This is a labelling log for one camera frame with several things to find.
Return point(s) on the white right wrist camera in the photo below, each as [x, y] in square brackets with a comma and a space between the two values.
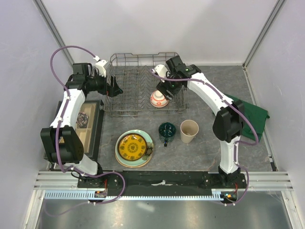
[160, 70]

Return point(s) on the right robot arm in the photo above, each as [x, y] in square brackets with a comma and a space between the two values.
[228, 123]

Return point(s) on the mint green flower plate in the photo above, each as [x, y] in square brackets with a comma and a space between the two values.
[148, 139]

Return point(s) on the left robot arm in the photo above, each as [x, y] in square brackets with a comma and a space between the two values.
[60, 140]

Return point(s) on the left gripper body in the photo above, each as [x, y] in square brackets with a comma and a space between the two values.
[108, 90]

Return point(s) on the dark green mug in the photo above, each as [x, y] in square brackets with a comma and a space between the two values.
[167, 132]

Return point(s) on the beige plastic cup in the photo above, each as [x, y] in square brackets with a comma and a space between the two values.
[189, 129]

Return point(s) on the green folded cloth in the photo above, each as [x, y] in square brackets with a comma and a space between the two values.
[257, 116]

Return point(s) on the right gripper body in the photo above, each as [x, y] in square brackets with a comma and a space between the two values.
[170, 85]

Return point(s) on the white red patterned bowl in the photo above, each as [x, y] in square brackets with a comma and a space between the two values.
[157, 99]

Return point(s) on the black framed compartment box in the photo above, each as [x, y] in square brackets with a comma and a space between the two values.
[88, 128]

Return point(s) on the grey wire dish rack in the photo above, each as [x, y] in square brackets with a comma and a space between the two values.
[132, 74]

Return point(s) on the yellow black patterned plate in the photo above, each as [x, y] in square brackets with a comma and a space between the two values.
[132, 147]

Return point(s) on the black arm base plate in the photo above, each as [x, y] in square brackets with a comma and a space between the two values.
[163, 183]

